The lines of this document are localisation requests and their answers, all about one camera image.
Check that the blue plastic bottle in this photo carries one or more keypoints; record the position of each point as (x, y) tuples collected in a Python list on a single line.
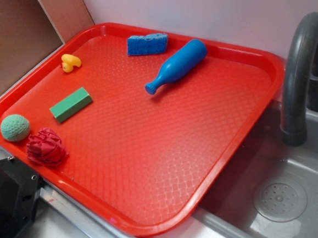
[(178, 65)]

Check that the red plastic tray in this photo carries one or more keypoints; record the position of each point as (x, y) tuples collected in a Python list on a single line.
[(143, 162)]

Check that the blue sponge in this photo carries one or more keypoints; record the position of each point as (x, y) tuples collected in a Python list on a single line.
[(146, 45)]

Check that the green rectangular block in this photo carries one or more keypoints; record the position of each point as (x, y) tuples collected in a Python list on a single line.
[(70, 105)]

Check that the yellow rubber duck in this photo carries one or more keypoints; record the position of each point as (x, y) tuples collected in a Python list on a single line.
[(69, 62)]

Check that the crumpled red cloth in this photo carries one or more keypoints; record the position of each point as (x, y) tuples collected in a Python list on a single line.
[(46, 148)]

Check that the grey plastic sink basin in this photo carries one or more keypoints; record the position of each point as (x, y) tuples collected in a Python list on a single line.
[(267, 189)]

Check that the green textured ball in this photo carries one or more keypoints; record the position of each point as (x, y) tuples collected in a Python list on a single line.
[(15, 128)]

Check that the grey toy faucet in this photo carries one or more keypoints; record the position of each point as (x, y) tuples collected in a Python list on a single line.
[(300, 87)]

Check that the brown cardboard panel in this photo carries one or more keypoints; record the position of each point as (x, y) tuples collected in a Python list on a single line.
[(30, 30)]

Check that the aluminium frame rail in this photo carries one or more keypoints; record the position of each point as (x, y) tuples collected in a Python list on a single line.
[(59, 217)]

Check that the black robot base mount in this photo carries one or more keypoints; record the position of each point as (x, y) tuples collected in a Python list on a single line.
[(19, 187)]

